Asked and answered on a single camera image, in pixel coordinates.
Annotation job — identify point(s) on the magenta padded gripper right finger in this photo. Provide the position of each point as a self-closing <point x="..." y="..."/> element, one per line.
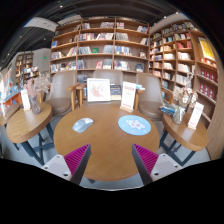
<point x="152" y="166"/>

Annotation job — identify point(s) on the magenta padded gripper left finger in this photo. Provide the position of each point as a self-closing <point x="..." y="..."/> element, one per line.
<point x="70" y="167"/>

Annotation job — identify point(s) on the grey computer mouse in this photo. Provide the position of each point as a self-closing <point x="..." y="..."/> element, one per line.
<point x="82" y="124"/>

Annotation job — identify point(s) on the round blue mouse pad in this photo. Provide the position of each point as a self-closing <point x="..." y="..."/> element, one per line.
<point x="134" y="125"/>

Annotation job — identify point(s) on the round wooden centre table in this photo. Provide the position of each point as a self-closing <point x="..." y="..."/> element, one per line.
<point x="111" y="158"/>

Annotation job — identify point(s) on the round wooden table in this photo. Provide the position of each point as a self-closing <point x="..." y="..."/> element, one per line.
<point x="111" y="158"/>
<point x="24" y="125"/>
<point x="194" y="140"/>

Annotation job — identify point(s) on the round wooden right table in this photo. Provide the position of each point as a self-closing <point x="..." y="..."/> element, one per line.
<point x="194" y="140"/>

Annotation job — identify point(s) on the stack of books on chair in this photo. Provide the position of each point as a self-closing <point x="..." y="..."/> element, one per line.
<point x="168" y="109"/>

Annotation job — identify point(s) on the right white sign card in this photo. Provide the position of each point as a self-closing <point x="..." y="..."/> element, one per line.
<point x="195" y="116"/>

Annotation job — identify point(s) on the white sign card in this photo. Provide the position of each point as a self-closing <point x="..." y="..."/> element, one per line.
<point x="195" y="116"/>
<point x="25" y="100"/>

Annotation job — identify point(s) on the round wooden left table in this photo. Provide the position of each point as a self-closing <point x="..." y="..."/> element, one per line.
<point x="24" y="125"/>

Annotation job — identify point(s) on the right brown armchair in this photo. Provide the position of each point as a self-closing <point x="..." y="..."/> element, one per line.
<point x="150" y="100"/>

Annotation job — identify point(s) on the brown armchair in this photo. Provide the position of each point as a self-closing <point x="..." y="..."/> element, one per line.
<point x="150" y="100"/>
<point x="115" y="76"/>
<point x="62" y="96"/>

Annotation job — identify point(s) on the left brown armchair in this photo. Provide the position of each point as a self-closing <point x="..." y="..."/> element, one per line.
<point x="62" y="96"/>

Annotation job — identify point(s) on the right vase with dried flowers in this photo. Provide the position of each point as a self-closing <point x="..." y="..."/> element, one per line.
<point x="186" y="97"/>

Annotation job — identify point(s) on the vase with dried flowers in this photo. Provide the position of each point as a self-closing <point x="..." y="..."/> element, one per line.
<point x="34" y="87"/>
<point x="186" y="97"/>

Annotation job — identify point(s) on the white red sign stand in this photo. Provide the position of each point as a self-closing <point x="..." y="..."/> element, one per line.
<point x="128" y="96"/>

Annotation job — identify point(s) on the white framed picture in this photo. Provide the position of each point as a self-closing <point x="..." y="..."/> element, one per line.
<point x="98" y="90"/>

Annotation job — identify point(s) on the dark book on table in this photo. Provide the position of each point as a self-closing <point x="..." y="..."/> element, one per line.
<point x="115" y="92"/>

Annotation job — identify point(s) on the left white sign card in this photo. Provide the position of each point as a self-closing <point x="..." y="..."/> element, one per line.
<point x="25" y="100"/>

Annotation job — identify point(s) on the left vase with dried flowers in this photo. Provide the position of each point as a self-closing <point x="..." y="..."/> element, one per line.
<point x="34" y="87"/>

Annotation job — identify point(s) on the left display table with books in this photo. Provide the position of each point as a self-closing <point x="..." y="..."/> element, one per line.
<point x="10" y="97"/>

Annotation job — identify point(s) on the middle brown armchair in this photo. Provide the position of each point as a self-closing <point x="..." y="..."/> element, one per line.
<point x="115" y="76"/>

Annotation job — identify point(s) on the far left bookshelf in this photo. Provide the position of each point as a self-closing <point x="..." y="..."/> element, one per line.
<point x="24" y="63"/>

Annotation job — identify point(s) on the wooden right bookshelf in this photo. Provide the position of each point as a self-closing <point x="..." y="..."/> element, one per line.
<point x="175" y="50"/>

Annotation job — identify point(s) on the large wooden centre bookshelf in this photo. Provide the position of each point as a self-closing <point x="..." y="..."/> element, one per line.
<point x="101" y="43"/>

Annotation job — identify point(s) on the yellow poster on shelf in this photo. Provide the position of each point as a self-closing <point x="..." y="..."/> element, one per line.
<point x="206" y="49"/>

